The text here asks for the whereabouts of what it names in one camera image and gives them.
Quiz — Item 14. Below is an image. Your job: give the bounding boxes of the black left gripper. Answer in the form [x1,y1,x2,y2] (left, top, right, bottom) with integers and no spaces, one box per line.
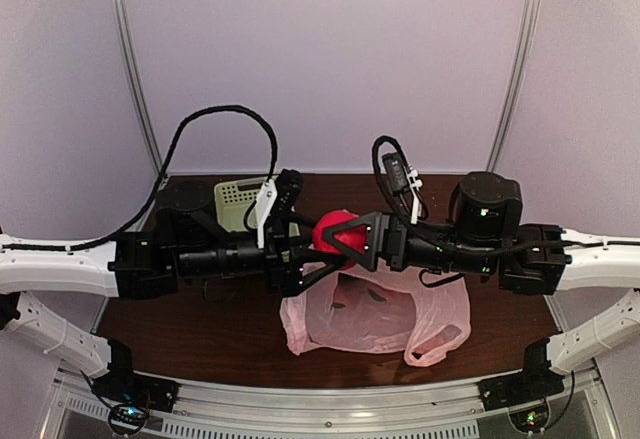
[177,211,346,296]

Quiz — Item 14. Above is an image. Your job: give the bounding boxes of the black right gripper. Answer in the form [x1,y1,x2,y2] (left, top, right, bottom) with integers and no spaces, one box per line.
[321,210,498,277]

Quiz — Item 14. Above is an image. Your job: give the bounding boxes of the pink red apple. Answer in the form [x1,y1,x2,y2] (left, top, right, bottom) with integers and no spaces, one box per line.
[311,210,368,264]

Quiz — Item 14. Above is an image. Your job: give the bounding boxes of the pink plastic bag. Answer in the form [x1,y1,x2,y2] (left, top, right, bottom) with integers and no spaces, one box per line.
[279,264,471,368]

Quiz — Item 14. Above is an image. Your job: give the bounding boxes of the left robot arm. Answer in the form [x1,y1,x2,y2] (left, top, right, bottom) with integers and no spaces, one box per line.
[1,181,347,403]

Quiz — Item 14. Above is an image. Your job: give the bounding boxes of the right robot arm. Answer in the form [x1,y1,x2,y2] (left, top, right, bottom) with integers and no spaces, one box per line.
[313,171,639,401]

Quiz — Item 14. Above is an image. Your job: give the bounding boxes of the green perforated plastic basket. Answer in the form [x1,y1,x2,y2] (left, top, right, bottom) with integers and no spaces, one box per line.
[213,176,301,235]

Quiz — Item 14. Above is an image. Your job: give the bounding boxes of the right circuit board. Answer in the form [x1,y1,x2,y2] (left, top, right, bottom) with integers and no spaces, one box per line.
[509,404,550,435]

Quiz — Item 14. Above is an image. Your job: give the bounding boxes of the circuit board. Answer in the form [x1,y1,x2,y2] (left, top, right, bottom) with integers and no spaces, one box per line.
[509,404,550,435]
[107,404,149,436]

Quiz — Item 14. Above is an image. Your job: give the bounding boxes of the left circuit board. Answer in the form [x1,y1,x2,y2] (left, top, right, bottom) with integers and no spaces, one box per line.
[107,404,149,436]

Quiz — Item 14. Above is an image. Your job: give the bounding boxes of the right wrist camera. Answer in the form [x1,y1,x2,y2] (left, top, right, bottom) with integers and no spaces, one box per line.
[382,152,428,225]

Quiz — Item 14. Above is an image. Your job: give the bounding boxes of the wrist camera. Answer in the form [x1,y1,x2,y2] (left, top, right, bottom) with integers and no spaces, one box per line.
[254,169,303,249]
[382,152,428,225]

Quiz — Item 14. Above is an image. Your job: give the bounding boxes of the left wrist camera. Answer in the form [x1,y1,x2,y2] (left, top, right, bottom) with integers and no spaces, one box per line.
[254,169,303,249]

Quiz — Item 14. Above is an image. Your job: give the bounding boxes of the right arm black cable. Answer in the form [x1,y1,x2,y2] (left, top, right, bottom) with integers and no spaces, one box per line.
[370,134,566,288]

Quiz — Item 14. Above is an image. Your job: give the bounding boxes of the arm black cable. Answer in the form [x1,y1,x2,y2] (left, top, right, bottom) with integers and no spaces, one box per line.
[0,104,280,255]
[370,134,566,288]

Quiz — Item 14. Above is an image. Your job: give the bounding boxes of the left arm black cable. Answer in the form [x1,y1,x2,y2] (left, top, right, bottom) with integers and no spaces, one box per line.
[0,104,280,255]

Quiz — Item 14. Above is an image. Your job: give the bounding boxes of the front aluminium rail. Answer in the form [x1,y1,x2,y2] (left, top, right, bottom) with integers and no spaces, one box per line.
[35,363,621,438]

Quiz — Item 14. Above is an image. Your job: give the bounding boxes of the right aluminium frame post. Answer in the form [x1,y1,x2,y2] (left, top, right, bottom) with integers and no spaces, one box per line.
[486,0,542,172]

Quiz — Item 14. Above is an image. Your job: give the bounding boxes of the aluminium frame post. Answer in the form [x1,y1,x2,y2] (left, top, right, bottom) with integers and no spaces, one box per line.
[111,0,162,173]
[486,0,542,172]

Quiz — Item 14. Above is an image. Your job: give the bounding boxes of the left aluminium frame post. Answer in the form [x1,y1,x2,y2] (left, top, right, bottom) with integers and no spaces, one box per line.
[111,0,162,173]

